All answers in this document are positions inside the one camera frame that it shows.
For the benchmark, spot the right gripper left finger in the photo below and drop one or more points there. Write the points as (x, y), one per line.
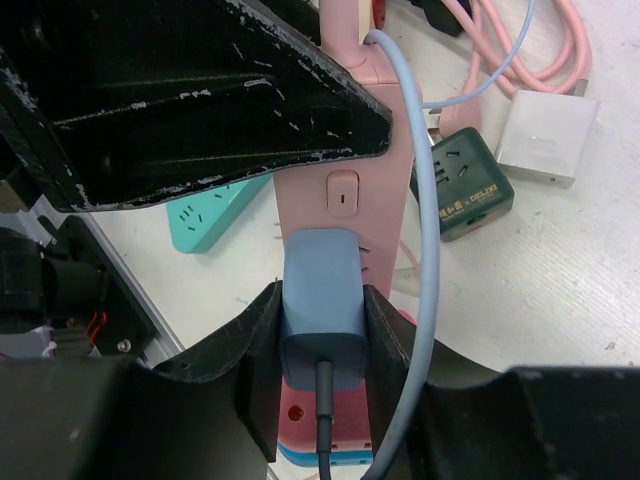
(210, 412)

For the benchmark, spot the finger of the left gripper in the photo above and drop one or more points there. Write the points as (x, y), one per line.
(111, 105)

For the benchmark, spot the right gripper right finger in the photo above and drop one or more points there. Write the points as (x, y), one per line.
(470, 422)

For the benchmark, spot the blue plug adapter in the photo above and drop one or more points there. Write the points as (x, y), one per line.
(323, 311)

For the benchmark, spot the teal triangular socket adapter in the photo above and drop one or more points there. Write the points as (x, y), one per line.
(198, 221)

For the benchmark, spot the dark green cube plug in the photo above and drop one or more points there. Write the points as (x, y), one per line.
(471, 188)

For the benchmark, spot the pink power strip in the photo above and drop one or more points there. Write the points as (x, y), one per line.
(365, 196)

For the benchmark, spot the white charger plug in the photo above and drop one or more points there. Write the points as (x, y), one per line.
(545, 136)

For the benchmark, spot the beige power strip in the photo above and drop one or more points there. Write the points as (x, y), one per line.
(372, 15)

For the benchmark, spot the pink plug adapter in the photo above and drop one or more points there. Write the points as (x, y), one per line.
(299, 421)

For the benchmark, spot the aluminium front rail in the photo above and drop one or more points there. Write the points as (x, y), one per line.
(163, 344)

